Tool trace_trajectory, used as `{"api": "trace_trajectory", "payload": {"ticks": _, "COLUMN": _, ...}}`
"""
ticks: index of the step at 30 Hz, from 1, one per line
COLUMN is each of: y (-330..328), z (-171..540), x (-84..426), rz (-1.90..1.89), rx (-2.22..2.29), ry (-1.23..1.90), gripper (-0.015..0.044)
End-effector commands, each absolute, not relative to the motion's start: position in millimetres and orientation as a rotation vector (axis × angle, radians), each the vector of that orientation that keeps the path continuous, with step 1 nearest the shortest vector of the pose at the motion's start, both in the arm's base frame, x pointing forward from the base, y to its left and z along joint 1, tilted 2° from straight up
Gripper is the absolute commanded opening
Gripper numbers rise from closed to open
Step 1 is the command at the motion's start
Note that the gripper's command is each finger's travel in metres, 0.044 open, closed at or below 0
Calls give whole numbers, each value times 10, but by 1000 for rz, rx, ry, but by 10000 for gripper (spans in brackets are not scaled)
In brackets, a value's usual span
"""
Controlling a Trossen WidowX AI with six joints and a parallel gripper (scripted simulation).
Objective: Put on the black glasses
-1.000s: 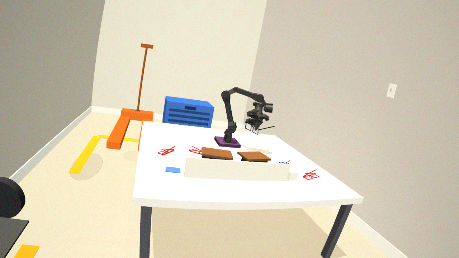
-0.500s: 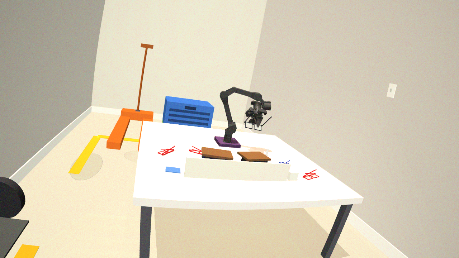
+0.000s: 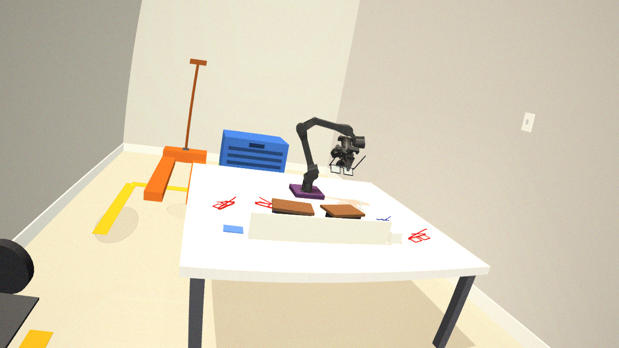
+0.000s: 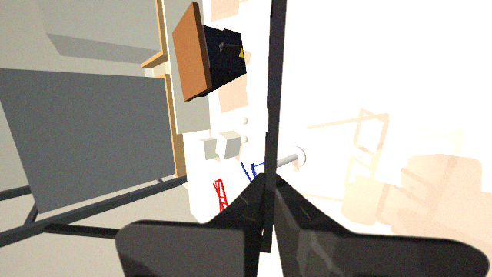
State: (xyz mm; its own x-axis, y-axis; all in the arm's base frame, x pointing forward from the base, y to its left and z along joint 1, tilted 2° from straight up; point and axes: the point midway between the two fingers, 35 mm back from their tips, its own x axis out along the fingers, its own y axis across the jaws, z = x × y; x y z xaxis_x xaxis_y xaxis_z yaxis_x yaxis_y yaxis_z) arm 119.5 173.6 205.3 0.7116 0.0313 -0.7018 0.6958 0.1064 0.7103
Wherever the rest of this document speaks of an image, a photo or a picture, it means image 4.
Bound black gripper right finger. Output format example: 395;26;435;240
274;173;490;277

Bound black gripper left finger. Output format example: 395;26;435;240
115;172;266;277

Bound grey cylinder on round pale base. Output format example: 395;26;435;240
277;146;306;168

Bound blue rectangular glasses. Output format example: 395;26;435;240
241;162;264;182

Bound black glasses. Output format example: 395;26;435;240
42;0;288;253

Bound red glasses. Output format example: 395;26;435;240
213;178;228;211

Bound grey rectangular panel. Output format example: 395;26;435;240
162;0;211;134

